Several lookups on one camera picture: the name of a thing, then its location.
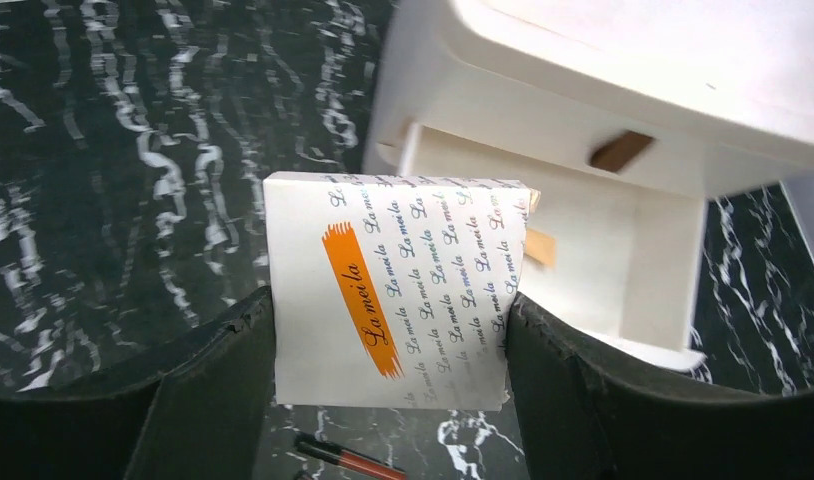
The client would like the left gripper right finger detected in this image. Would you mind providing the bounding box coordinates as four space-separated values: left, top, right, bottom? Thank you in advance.
506 295 814 479

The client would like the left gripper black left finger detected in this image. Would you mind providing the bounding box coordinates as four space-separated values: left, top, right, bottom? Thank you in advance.
0 287 276 479

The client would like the white square makeup packet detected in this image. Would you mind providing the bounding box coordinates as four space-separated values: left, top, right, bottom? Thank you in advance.
263 172 533 411

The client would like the white drawer organizer box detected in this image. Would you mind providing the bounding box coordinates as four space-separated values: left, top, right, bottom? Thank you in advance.
364 1 814 198

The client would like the beige makeup tube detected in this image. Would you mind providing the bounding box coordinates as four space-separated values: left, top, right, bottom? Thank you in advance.
524 228 557 268

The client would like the white pull-out drawer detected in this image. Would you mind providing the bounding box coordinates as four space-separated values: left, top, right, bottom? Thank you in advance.
363 125 707 372

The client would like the dark red lipstick pencil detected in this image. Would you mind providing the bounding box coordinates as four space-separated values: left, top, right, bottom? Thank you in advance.
293 433 407 480

